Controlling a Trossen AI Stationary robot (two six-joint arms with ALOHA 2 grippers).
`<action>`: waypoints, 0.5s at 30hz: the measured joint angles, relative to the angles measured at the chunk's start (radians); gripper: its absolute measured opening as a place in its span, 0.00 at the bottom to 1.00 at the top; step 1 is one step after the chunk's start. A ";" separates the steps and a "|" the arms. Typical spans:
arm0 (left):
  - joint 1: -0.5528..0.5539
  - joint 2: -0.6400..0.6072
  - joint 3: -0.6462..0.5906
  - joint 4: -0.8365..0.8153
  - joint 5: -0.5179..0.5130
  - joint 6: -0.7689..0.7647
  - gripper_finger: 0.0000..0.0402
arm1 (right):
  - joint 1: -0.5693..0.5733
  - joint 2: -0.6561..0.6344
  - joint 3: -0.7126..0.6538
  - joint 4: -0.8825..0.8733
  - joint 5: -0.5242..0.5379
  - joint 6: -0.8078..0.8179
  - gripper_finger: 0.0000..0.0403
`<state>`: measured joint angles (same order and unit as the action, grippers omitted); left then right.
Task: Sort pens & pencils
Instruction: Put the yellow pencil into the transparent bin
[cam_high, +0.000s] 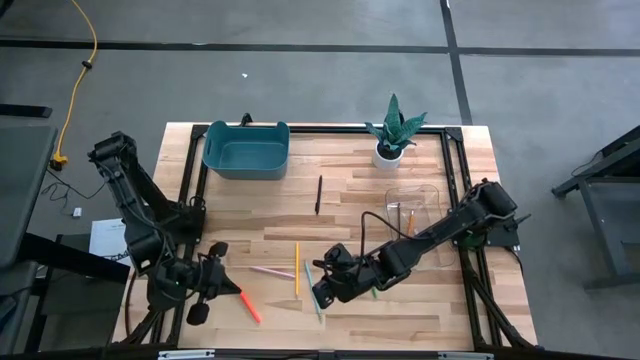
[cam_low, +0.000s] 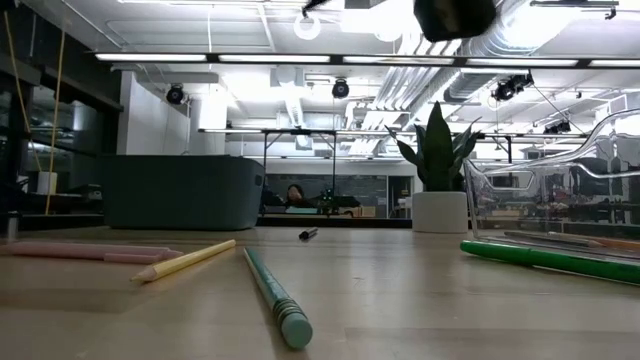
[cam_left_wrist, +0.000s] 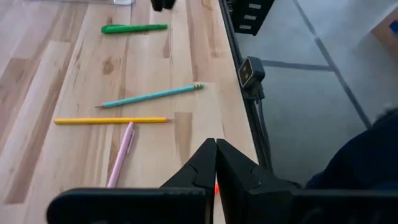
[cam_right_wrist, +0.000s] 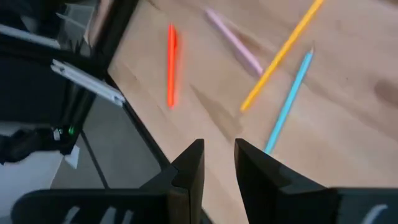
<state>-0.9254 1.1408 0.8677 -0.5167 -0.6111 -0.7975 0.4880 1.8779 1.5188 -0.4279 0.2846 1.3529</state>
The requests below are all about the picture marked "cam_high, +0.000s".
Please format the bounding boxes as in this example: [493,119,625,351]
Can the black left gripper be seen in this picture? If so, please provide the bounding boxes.
[185,241,244,327]

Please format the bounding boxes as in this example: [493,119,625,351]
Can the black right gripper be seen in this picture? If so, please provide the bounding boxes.
[312,242,362,310]

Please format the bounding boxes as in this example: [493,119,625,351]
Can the yellow pencil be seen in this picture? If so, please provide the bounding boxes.
[293,241,301,299]

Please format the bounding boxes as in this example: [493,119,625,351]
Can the red-orange marker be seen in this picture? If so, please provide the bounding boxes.
[238,291,263,325]

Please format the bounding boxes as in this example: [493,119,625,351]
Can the teal pencil with eraser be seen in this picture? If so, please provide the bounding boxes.
[303,259,324,324]

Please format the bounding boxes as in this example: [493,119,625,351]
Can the pink pen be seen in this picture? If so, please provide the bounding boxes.
[248,265,297,280]

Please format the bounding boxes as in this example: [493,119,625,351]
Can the clear plastic bin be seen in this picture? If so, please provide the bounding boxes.
[383,183,459,266]

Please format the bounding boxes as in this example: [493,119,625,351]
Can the teal plastic bin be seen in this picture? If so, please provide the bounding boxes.
[202,120,291,181]

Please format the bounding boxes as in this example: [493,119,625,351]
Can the white paper sheet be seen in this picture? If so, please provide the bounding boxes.
[88,217,132,266]

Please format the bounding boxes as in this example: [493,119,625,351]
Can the snake plant in white pot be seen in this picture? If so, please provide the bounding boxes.
[363,93,429,170]

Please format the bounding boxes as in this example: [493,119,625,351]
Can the grey desk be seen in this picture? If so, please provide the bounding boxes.
[0,124,59,271]

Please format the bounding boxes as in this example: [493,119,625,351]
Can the black floor bar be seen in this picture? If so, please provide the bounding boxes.
[0,103,54,119]

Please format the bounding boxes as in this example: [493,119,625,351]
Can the dark side table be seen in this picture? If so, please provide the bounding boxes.
[551,124,640,291]

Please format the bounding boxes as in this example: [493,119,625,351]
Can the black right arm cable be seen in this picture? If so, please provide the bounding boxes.
[359,210,416,261]

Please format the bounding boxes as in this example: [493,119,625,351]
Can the silver camera mount bracket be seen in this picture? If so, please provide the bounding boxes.
[437,351,496,360]
[157,349,216,360]

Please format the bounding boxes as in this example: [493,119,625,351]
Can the black aluminium table frame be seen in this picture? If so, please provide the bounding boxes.
[112,123,536,351]

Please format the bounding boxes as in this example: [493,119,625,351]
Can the yellow cable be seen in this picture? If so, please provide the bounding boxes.
[48,0,99,172]

